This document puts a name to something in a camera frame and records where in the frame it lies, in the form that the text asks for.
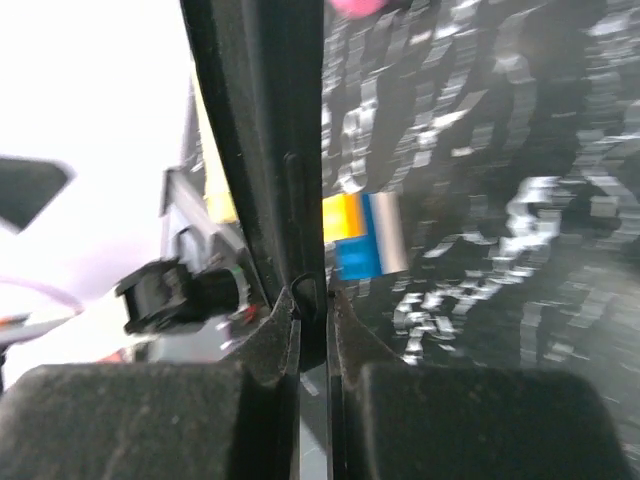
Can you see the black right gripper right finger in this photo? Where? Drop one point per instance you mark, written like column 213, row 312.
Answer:
column 391, row 420

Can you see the pink cylindrical stick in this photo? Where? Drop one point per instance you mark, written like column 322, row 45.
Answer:
column 356, row 9

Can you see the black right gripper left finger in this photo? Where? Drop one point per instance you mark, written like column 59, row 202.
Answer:
column 237, row 418

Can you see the orange and blue toy blocks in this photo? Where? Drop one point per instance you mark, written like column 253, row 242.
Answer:
column 365, row 230

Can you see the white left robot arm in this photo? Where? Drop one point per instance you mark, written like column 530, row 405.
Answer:
column 115, row 262

